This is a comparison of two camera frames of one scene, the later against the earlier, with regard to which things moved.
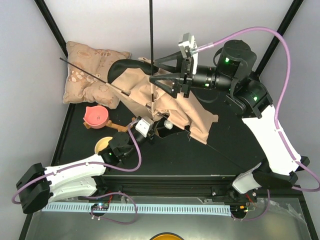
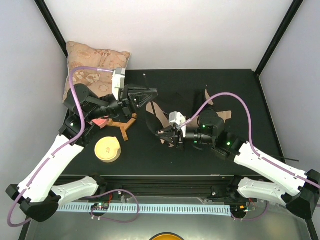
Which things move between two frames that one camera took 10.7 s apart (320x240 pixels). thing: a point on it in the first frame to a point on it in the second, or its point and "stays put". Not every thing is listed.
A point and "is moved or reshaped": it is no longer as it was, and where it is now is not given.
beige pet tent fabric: x=132 y=79 is moved or reshaped
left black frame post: x=46 y=14 stays put
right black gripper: x=187 y=75 to x=176 y=134
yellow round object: x=167 y=236 stays put
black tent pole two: x=116 y=87 is moved or reshaped
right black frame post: x=290 y=14 stays put
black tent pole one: x=151 y=13 to x=144 y=75
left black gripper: x=150 y=133 to x=132 y=93
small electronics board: x=100 y=206 stays put
